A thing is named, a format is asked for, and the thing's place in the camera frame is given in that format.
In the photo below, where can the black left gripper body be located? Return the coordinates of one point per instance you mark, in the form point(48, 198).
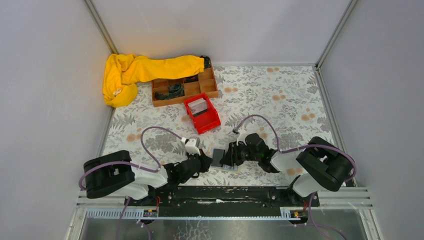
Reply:
point(201, 161)

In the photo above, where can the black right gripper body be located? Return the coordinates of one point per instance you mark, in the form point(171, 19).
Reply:
point(232, 157)

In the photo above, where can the black card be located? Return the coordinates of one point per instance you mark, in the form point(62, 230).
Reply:
point(217, 155)

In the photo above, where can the red plastic bin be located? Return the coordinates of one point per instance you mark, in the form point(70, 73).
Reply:
point(206, 121)

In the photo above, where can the beige card holder wallet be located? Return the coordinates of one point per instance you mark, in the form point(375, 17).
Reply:
point(223, 167)

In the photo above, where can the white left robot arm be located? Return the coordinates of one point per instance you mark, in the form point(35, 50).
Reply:
point(115, 173)

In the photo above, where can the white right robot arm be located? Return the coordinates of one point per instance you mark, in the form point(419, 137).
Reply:
point(325, 167)

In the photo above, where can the stack of cards in bin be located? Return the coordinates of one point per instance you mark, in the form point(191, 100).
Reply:
point(198, 107)

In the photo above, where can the wooden compartment tray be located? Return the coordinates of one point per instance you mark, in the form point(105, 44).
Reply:
point(205, 83)

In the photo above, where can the yellow cloth garment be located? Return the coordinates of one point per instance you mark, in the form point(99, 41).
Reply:
point(123, 72)

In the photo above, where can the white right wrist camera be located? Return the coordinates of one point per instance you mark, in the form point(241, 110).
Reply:
point(241, 135)

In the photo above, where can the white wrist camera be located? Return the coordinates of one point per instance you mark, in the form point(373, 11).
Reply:
point(190, 145)
point(241, 135)

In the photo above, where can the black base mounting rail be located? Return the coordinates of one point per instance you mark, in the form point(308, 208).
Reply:
point(223, 201)

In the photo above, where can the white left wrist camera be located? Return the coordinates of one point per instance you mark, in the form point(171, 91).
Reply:
point(190, 145)

